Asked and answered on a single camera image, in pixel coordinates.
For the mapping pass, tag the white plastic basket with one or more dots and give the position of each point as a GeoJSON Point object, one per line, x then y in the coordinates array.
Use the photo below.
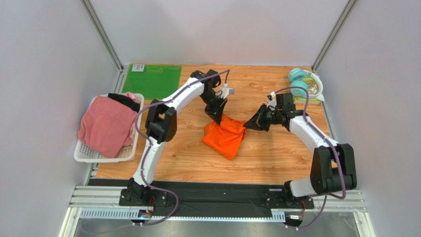
{"type": "Point", "coordinates": [83, 153]}

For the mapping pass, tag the pink t shirt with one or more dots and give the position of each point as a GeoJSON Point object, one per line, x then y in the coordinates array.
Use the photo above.
{"type": "Point", "coordinates": [107, 126]}

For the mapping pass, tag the black t shirt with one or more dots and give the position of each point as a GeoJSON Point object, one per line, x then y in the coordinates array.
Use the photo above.
{"type": "Point", "coordinates": [128, 100]}

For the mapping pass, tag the orange t shirt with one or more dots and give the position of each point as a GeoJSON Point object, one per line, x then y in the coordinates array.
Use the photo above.
{"type": "Point", "coordinates": [226, 137]}

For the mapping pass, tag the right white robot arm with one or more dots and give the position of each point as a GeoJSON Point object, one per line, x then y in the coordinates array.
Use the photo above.
{"type": "Point", "coordinates": [333, 170]}

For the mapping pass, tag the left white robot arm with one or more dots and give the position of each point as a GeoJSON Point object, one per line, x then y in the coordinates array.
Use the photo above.
{"type": "Point", "coordinates": [161, 125]}

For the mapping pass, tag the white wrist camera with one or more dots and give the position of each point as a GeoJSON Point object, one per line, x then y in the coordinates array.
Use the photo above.
{"type": "Point", "coordinates": [271, 101]}
{"type": "Point", "coordinates": [225, 91]}

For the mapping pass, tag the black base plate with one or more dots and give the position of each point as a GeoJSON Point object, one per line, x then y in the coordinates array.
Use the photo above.
{"type": "Point", "coordinates": [193, 199]}

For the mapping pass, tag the aluminium frame rail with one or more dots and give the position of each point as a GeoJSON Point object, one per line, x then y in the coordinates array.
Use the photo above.
{"type": "Point", "coordinates": [101, 202]}

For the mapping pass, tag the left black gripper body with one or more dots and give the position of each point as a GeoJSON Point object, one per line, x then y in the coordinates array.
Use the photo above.
{"type": "Point", "coordinates": [215, 103]}

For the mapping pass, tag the colourful book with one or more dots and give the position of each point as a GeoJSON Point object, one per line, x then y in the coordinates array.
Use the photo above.
{"type": "Point", "coordinates": [309, 81]}

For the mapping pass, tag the green cutting mat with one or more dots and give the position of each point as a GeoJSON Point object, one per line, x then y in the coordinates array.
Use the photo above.
{"type": "Point", "coordinates": [152, 81]}

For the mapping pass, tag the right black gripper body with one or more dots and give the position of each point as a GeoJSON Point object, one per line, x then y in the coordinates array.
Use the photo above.
{"type": "Point", "coordinates": [264, 116]}

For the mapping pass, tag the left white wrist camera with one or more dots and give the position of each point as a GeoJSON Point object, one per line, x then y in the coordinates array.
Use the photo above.
{"type": "Point", "coordinates": [225, 91]}

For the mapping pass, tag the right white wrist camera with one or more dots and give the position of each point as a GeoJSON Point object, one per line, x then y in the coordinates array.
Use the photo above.
{"type": "Point", "coordinates": [271, 101]}

